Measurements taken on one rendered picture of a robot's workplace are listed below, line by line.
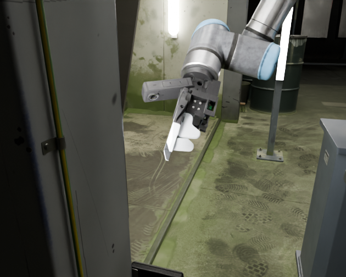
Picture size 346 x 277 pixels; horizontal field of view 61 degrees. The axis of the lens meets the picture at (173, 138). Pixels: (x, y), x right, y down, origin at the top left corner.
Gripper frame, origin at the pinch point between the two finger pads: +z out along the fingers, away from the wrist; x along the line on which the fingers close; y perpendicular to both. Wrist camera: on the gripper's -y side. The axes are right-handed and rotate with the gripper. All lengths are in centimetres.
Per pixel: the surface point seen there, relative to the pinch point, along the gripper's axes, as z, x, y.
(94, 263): 23.9, -8.9, -4.8
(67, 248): 23.7, -16.2, -7.6
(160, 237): 0, 90, 11
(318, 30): -593, 362, 258
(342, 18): -619, 333, 297
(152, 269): 21.3, 4.9, 4.0
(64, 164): 17.1, -23.7, -9.7
